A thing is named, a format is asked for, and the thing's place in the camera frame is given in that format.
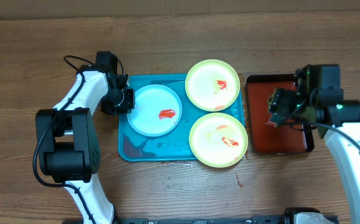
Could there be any yellow-green plate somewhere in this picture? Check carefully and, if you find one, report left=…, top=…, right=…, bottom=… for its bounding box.
left=189, top=113, right=249, bottom=168
left=185, top=59, right=240, bottom=112

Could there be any pink and green sponge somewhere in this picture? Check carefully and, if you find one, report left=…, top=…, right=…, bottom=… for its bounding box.
left=266, top=113, right=277, bottom=126

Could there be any red and black tray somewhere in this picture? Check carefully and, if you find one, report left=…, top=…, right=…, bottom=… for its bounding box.
left=245, top=74, right=315, bottom=154

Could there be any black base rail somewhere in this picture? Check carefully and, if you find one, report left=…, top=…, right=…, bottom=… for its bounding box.
left=62, top=214, right=339, bottom=224

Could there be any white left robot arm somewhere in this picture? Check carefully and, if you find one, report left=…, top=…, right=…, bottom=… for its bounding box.
left=32, top=51, right=135, bottom=223

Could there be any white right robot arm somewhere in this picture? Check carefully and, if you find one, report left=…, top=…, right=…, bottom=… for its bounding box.
left=268, top=64, right=360, bottom=223

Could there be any teal plastic tray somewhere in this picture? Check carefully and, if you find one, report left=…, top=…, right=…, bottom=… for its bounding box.
left=118, top=74, right=244, bottom=162

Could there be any light blue plate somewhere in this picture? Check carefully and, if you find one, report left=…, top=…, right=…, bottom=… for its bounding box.
left=127, top=84, right=182, bottom=137

